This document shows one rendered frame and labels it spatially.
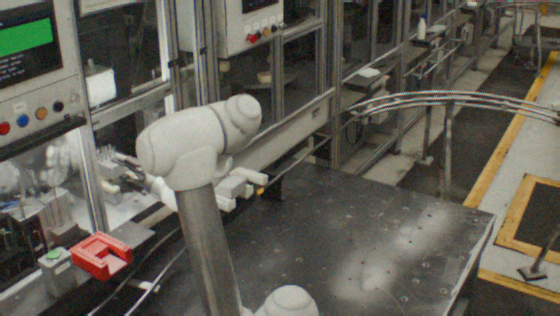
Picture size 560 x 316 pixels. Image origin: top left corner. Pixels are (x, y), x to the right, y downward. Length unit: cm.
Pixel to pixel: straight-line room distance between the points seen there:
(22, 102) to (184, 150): 54
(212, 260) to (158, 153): 31
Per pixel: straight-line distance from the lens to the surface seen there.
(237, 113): 134
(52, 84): 168
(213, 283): 143
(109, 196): 214
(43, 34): 161
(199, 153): 131
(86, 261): 180
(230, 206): 213
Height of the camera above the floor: 202
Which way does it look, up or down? 23 degrees down
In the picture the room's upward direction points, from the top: 1 degrees counter-clockwise
